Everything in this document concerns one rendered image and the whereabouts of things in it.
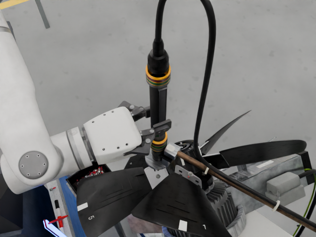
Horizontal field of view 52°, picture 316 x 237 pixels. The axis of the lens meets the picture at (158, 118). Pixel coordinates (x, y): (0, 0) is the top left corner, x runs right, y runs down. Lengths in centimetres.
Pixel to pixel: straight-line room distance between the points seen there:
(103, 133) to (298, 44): 272
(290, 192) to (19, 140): 82
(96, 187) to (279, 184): 57
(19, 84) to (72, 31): 255
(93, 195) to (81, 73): 189
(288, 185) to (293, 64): 204
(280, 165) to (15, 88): 84
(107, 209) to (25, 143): 48
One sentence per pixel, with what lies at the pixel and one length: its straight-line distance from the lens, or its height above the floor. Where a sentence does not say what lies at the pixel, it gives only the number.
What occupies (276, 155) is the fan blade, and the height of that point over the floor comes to 126.
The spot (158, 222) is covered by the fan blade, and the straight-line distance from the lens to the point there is 71.
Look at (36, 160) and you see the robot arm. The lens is 56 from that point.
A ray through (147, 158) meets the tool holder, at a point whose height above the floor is 134.
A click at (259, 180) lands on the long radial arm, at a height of 113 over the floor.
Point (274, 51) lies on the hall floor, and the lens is 308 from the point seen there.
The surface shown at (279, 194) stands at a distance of 109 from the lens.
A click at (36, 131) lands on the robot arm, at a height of 166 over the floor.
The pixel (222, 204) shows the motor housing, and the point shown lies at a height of 117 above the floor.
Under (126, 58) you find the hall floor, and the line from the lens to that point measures 286.
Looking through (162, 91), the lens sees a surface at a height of 166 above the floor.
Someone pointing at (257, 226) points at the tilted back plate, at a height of 113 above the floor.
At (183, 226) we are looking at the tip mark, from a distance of 72.
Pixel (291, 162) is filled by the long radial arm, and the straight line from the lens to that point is 116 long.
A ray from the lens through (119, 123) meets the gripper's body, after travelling 65.
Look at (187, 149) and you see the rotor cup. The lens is 95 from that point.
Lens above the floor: 212
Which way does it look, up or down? 59 degrees down
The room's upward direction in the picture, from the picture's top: straight up
